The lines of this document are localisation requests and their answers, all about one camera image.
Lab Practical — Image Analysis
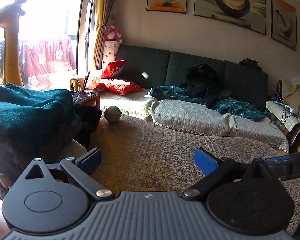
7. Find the teal blue knit sweater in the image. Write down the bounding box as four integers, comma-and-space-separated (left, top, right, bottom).
0, 83, 75, 146

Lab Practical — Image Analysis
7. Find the dark navy clothes pile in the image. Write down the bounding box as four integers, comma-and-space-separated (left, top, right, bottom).
180, 64, 222, 98

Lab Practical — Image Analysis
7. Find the cream lace sofa cover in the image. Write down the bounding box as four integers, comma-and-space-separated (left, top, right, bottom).
100, 89, 289, 153

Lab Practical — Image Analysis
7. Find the floral lace tablecloth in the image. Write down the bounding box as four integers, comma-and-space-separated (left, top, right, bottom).
88, 113, 300, 235

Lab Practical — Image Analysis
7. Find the small grey round teapot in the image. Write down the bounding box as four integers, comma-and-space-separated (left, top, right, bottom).
104, 106, 122, 124

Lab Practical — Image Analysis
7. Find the beige jacket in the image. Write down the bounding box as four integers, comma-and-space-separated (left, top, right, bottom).
282, 82, 300, 116

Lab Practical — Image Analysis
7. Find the teal plaid blanket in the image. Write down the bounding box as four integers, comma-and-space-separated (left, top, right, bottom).
149, 86, 271, 121

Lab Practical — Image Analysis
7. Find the red patterned cushion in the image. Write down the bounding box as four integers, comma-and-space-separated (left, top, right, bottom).
96, 79, 143, 96
100, 60, 126, 79

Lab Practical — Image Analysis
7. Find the black object behind sofa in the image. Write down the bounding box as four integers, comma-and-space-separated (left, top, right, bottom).
238, 58, 262, 71

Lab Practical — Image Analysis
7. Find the dark green sofa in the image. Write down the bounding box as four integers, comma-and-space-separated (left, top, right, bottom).
116, 45, 268, 111

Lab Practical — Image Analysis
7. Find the pink mushroom plush toy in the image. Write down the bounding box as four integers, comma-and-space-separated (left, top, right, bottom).
104, 26, 123, 43

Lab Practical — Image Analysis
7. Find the right framed abstract picture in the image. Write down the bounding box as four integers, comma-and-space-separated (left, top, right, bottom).
271, 0, 297, 50

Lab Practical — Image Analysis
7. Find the yellow curtain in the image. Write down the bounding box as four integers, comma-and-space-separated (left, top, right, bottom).
93, 0, 115, 69

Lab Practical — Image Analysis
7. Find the white power strip with cables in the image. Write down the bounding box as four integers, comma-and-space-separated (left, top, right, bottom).
272, 100, 300, 131

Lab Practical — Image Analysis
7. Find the middle framed ring picture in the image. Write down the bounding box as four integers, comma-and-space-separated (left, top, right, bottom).
194, 0, 267, 35

